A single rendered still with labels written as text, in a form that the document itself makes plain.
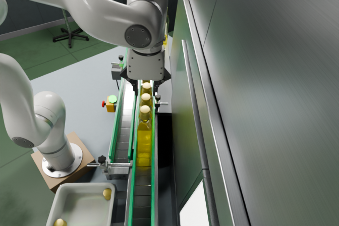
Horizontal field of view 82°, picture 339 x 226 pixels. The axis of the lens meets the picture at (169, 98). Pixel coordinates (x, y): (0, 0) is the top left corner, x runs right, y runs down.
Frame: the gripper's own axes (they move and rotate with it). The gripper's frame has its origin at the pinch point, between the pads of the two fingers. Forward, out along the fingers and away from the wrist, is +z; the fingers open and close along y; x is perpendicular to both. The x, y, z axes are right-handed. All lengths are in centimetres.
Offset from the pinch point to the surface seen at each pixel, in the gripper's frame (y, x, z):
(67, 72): 64, -80, 69
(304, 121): -15.3, 32.1, -30.1
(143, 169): -0.1, 10.2, 38.3
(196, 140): -12.3, 20.1, -4.6
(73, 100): 52, -51, 68
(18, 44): 192, -217, 144
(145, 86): 0.2, -10.9, 10.2
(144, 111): 0.3, 1.0, 10.2
